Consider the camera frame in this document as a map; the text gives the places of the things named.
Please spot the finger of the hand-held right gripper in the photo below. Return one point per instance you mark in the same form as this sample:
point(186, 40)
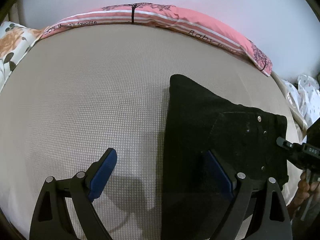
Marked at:
point(287, 143)

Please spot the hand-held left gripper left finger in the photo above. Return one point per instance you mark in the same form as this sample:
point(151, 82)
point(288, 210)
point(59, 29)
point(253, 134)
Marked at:
point(105, 172)

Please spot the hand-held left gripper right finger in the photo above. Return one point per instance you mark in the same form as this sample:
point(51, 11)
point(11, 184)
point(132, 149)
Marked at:
point(220, 173)

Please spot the black pants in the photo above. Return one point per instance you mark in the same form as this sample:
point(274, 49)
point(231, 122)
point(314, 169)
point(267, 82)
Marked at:
point(200, 120)

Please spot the person's right hand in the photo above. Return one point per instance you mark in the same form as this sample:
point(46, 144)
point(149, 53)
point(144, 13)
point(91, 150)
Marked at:
point(303, 187)

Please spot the white dotted cloth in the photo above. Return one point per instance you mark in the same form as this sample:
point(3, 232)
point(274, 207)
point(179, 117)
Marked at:
point(307, 95)

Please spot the beige textured bed mattress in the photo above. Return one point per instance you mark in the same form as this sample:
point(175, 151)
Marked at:
point(87, 92)

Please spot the pink striped tree-print pillow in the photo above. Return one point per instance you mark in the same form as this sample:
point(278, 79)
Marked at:
point(200, 20)

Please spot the floral white pillow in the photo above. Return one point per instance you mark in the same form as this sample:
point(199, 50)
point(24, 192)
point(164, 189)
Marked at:
point(12, 45)

